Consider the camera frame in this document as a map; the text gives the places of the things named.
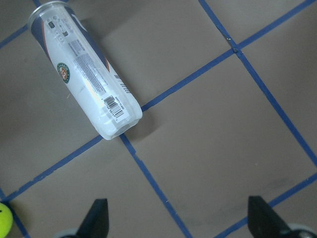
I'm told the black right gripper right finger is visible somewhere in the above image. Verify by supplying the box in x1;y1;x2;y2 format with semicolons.
248;196;297;238

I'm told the middle tennis ball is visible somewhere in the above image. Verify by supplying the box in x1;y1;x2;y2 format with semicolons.
0;203;13;238

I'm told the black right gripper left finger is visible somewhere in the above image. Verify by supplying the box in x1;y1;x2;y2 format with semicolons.
75;198;109;238

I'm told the tennis ball can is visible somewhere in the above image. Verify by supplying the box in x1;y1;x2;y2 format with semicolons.
28;1;143;140

